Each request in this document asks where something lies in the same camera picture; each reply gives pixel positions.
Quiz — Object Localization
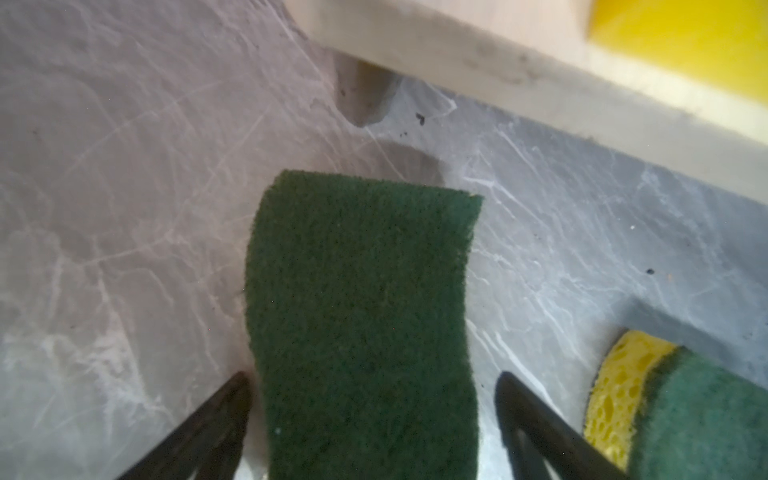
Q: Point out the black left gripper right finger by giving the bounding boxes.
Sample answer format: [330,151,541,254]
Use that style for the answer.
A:
[494,371,627,479]

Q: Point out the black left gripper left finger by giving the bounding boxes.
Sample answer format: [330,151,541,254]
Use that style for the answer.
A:
[120,372,252,480]

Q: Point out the green scouring sponge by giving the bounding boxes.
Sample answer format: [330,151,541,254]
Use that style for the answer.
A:
[583,330,767,479]
[244,170,483,479]

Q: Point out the white two-tier shelf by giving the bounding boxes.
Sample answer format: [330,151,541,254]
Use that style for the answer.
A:
[286,1,767,203]

